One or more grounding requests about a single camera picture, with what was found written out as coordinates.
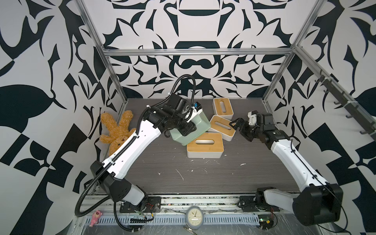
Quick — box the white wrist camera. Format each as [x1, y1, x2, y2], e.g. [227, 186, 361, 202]
[187, 102, 202, 122]
[247, 111, 258, 126]

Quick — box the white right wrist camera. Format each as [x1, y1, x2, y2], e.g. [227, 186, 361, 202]
[247, 111, 258, 126]

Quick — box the green tissue box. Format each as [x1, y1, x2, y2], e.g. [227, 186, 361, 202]
[170, 110, 211, 146]

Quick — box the white slotted cable duct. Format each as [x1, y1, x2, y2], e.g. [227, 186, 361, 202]
[95, 214, 259, 226]

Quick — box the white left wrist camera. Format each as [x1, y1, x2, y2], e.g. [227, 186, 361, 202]
[187, 102, 202, 122]

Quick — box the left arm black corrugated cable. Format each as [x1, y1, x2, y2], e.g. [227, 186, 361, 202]
[74, 74, 197, 233]

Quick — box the brown plush bunny toy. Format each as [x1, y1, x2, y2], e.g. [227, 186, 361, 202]
[100, 110, 136, 156]

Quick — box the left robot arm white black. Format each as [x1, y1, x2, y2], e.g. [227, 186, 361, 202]
[91, 94, 202, 207]

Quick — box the white box bamboo lid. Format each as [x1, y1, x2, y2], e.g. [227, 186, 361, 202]
[208, 115, 236, 142]
[187, 132, 224, 159]
[212, 98, 234, 120]

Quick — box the pink small toy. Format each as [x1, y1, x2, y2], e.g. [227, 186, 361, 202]
[89, 210, 102, 227]

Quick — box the green circuit board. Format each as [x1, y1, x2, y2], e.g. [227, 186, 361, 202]
[257, 214, 275, 231]

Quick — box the round analog clock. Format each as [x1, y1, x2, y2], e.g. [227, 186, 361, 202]
[186, 206, 205, 230]

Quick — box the white box bamboo lid front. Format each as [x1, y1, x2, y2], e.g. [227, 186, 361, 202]
[187, 132, 224, 159]

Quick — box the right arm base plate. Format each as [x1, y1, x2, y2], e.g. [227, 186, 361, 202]
[237, 195, 280, 212]

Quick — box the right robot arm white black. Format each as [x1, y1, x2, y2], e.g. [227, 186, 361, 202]
[229, 111, 343, 226]

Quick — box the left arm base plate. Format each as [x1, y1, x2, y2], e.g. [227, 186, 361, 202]
[119, 196, 162, 213]

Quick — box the black wall hook rack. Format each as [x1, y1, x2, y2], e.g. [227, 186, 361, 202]
[315, 69, 376, 142]

